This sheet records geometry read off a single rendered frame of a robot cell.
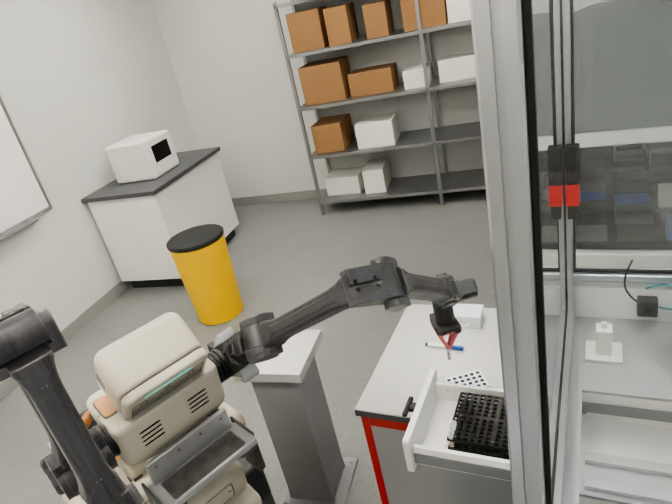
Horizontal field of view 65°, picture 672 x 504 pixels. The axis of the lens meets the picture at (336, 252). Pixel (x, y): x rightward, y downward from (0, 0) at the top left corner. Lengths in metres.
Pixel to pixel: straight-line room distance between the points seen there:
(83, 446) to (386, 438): 1.08
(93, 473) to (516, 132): 0.86
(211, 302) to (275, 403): 1.82
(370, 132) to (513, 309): 4.49
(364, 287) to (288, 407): 1.20
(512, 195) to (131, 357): 0.91
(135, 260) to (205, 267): 1.19
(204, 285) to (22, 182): 1.52
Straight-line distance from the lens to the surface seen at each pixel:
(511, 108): 0.51
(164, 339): 1.25
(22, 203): 4.43
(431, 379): 1.58
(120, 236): 4.80
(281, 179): 6.00
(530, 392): 0.66
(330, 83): 5.05
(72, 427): 1.00
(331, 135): 5.17
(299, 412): 2.18
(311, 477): 2.45
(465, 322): 2.04
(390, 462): 1.94
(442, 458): 1.45
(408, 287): 1.13
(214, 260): 3.77
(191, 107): 6.20
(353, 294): 1.04
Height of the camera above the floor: 1.95
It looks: 25 degrees down
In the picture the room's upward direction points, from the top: 13 degrees counter-clockwise
